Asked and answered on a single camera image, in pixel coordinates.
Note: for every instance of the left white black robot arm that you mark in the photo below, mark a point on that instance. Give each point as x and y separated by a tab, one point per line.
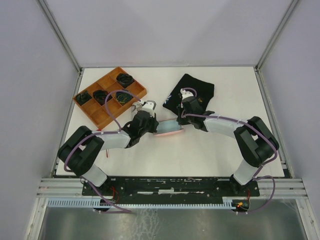
80	151

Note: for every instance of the wooden compartment tray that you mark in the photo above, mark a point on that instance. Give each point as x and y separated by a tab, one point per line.
100	114

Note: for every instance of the rolled black belt middle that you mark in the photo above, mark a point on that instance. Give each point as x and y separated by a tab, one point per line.
100	96

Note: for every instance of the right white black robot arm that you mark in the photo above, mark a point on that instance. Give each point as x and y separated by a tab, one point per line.
257	145

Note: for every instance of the aluminium frame post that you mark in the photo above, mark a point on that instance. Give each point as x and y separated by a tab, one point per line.
58	33
277	33

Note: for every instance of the black folded cloth pouch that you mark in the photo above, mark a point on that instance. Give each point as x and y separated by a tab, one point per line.
204	90

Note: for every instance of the pink glasses case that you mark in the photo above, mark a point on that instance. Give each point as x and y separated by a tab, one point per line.
169	133

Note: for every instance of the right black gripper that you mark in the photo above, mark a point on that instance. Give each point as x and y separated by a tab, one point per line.
180	119

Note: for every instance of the rolled green black belt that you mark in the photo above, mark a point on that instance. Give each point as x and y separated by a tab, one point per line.
83	97

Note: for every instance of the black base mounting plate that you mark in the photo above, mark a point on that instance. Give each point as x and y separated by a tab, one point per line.
118	187

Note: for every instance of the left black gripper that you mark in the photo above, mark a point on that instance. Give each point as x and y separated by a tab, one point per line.
155	123

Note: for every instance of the rolled blue yellow belt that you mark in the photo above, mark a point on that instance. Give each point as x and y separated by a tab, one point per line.
123	97

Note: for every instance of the left aluminium frame post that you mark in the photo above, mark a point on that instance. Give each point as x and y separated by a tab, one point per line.
58	33

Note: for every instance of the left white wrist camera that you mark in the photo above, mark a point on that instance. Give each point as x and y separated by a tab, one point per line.
147	106

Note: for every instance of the white slotted cable duct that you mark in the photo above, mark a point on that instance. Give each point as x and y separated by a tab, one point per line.
148	202

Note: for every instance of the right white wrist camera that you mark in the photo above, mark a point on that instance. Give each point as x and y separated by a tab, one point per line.
188	92

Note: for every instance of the light blue cloth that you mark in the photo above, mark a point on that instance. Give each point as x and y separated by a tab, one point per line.
168	126

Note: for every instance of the rolled black belt top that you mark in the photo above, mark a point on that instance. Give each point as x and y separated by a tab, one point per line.
124	79

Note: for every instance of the red sunglasses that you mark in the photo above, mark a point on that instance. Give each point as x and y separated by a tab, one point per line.
107	151

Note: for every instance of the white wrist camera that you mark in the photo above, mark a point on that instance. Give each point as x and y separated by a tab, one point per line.
147	106
188	92

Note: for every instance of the marble pattern glasses case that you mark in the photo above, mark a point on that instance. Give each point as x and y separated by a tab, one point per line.
136	106

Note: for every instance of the right aluminium frame post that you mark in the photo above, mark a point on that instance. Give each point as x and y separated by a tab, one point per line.
277	33

